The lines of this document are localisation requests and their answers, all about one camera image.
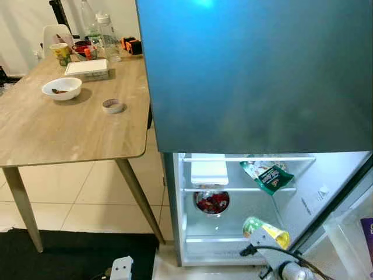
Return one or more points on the purple Cadbury chocolate bar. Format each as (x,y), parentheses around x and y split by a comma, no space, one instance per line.
(367,239)

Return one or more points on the wooden table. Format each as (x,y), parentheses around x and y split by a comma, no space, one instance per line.
(64,128)

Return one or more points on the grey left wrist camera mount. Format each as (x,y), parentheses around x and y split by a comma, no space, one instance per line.
(122,269)

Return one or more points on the clear fridge door bin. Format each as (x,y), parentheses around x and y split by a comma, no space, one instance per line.
(344,245)

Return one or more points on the dark teal fridge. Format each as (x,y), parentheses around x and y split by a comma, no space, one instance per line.
(256,76)

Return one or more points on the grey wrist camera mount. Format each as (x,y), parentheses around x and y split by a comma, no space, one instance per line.
(122,269)
(265,248)

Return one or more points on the white rectangular box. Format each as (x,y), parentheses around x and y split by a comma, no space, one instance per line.
(210,172)

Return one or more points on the white lidded food container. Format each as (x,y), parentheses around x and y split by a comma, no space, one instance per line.
(86,67)

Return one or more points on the clear water bottle green cap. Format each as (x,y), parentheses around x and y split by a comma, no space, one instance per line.
(88,23)

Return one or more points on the yellow Maggi noodle cup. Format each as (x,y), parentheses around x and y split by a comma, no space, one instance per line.
(271,230)

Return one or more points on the small orange bottle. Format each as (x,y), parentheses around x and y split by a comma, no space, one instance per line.
(88,53)

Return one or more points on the white bowl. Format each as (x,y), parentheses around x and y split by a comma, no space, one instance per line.
(70,84)

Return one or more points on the green yellow noodle cup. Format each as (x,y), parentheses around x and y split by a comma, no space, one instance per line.
(60,55)

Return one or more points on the steel bowl red fruit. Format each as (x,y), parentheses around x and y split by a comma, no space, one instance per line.
(211,203)

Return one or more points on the green snack bag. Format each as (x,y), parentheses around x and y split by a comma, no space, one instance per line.
(269,178)

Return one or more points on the black floor mat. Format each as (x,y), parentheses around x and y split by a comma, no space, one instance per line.
(64,256)

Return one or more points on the small round white dish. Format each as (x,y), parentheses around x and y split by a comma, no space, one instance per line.
(113,109)

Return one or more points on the brown food piece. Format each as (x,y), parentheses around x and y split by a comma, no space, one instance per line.
(58,91)

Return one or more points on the small orange black box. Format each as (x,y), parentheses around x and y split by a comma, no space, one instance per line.
(131,45)

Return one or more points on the black metal rack frame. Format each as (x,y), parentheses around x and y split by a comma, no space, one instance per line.
(58,11)

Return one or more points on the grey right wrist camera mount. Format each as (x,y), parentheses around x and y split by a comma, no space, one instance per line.
(265,248)

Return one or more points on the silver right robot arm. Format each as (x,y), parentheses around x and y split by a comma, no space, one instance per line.
(294,272)

